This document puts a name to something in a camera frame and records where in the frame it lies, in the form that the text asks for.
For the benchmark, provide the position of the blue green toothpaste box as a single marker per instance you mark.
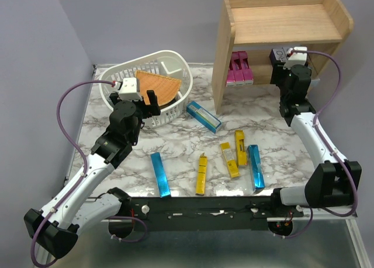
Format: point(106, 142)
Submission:
point(203, 116)

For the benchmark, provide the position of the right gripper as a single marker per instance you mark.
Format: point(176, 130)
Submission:
point(278, 71)

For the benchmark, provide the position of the purple toothpaste box with cloud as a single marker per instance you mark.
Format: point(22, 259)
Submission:
point(315, 79)

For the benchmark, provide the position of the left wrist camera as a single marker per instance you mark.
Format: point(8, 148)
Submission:
point(128, 89)

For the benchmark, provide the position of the pink toothpaste box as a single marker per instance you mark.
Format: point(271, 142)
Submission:
point(236, 68)
point(230, 80)
point(245, 68)

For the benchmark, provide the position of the metallic blue toothpaste box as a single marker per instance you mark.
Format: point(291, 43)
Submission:
point(160, 176)
point(255, 164)

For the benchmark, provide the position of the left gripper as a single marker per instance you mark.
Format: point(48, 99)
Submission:
point(152, 109)

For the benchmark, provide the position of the yellow toothpaste box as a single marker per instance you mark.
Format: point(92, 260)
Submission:
point(201, 177)
point(230, 160)
point(240, 148)

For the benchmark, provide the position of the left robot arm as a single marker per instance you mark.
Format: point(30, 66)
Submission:
point(57, 225)

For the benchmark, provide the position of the white plastic basket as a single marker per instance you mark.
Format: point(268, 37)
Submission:
point(165, 62)

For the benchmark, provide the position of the wooden two-tier shelf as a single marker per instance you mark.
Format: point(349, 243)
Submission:
point(321, 25)

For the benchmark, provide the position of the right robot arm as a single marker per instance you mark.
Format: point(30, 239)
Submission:
point(335, 179)

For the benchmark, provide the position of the black base bar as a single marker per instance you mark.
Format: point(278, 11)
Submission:
point(209, 213)

